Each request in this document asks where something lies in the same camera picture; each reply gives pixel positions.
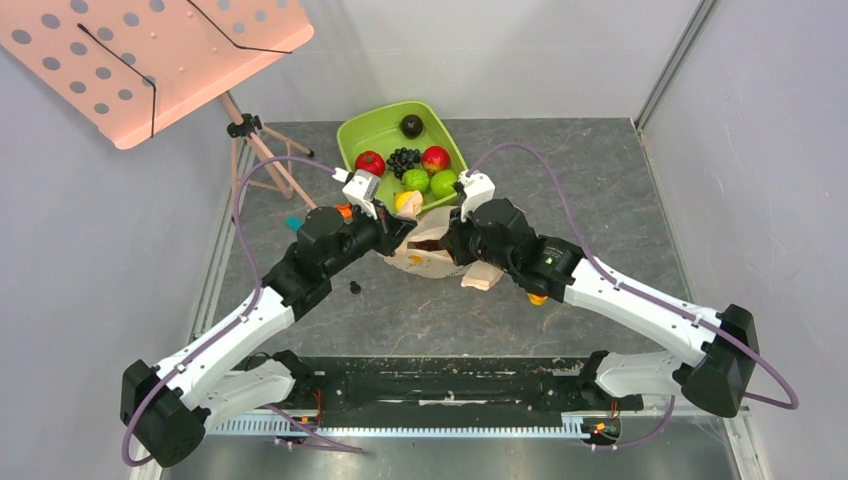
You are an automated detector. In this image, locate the beige plastic banana-print bag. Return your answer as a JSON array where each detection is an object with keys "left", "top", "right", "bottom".
[{"left": 384, "top": 191, "right": 504, "bottom": 291}]

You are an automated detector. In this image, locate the purple cable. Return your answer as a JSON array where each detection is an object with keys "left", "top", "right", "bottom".
[
  {"left": 121, "top": 156, "right": 366, "bottom": 468},
  {"left": 465, "top": 141, "right": 800, "bottom": 452}
]

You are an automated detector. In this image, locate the orange curved toy block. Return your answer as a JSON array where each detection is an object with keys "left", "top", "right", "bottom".
[{"left": 334, "top": 203, "right": 353, "bottom": 223}]

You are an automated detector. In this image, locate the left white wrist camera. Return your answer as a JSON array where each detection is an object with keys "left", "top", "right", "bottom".
[{"left": 342, "top": 170, "right": 381, "bottom": 220}]

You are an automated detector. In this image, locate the dark purple fake plum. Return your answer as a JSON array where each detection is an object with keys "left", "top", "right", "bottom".
[{"left": 399, "top": 114, "right": 424, "bottom": 139}]

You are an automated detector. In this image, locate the green bumpy fake fruit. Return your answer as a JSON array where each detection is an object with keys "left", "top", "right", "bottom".
[{"left": 401, "top": 169, "right": 430, "bottom": 194}]

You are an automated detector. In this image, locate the pink music stand tripod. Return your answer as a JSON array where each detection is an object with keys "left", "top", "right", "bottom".
[{"left": 217, "top": 91, "right": 317, "bottom": 209}]

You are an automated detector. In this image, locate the yellow fake lemon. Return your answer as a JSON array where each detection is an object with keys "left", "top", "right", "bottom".
[{"left": 394, "top": 191, "right": 414, "bottom": 212}]

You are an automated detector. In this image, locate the black fake grape bunch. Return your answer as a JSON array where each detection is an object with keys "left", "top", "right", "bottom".
[{"left": 385, "top": 147, "right": 422, "bottom": 180}]

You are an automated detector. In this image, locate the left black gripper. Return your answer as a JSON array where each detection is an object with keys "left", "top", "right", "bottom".
[{"left": 324, "top": 198, "right": 417, "bottom": 277}]

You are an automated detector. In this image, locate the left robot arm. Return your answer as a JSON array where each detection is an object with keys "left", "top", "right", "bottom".
[{"left": 120, "top": 202, "right": 417, "bottom": 468}]

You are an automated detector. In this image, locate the teal toy block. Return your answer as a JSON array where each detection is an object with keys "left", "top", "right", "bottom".
[{"left": 285, "top": 217, "right": 303, "bottom": 232}]

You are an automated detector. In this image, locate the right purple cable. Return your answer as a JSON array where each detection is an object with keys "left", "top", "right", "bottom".
[{"left": 465, "top": 141, "right": 800, "bottom": 452}]

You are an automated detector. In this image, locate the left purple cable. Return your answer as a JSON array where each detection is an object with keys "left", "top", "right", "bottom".
[{"left": 121, "top": 156, "right": 366, "bottom": 468}]

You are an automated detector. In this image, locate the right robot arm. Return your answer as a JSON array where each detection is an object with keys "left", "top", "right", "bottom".
[{"left": 440, "top": 199, "right": 759, "bottom": 418}]

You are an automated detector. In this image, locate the red fake apple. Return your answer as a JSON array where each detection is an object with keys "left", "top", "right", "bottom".
[{"left": 420, "top": 145, "right": 451, "bottom": 176}]

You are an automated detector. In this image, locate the pink perforated music stand desk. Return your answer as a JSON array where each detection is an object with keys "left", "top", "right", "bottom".
[{"left": 1, "top": 0, "right": 314, "bottom": 150}]

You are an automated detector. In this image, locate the yellow orange round toy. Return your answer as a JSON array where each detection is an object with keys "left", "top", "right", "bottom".
[{"left": 527, "top": 293, "right": 548, "bottom": 306}]

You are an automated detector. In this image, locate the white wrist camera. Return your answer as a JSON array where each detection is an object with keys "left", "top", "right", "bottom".
[
  {"left": 342, "top": 170, "right": 381, "bottom": 220},
  {"left": 458, "top": 170, "right": 495, "bottom": 222}
]

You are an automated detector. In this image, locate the red fake pomegranate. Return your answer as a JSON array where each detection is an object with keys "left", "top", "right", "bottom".
[{"left": 354, "top": 150, "right": 386, "bottom": 177}]

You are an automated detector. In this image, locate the green plastic basin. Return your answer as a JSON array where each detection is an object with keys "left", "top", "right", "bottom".
[{"left": 337, "top": 100, "right": 467, "bottom": 173}]

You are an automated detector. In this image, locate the green fake apple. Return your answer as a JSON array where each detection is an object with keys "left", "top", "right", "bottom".
[{"left": 430, "top": 169, "right": 458, "bottom": 199}]

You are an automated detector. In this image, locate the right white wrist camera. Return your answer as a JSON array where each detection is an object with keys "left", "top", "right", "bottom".
[{"left": 458, "top": 170, "right": 495, "bottom": 222}]

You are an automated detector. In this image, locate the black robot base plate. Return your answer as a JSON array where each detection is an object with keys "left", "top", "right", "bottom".
[{"left": 274, "top": 351, "right": 644, "bottom": 412}]

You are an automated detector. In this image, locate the aluminium frame rail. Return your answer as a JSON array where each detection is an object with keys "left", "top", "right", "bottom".
[{"left": 129, "top": 370, "right": 773, "bottom": 480}]

